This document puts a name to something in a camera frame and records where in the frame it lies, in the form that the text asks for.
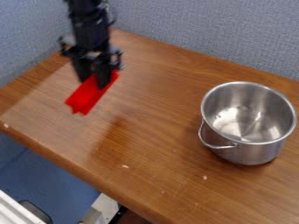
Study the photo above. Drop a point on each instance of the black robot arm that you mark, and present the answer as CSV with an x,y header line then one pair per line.
x,y
89,9

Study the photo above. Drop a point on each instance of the stainless steel pot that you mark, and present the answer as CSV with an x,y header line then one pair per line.
x,y
247,120

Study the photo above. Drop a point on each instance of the white table bracket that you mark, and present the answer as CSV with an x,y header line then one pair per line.
x,y
101,211

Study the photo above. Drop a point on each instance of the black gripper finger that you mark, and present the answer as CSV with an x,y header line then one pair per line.
x,y
81,66
103,71

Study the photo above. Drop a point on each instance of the red rectangular block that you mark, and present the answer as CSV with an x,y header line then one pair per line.
x,y
85,96

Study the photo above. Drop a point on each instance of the white ridged object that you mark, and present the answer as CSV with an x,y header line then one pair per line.
x,y
13,213

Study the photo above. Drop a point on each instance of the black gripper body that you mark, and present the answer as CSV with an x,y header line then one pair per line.
x,y
88,41

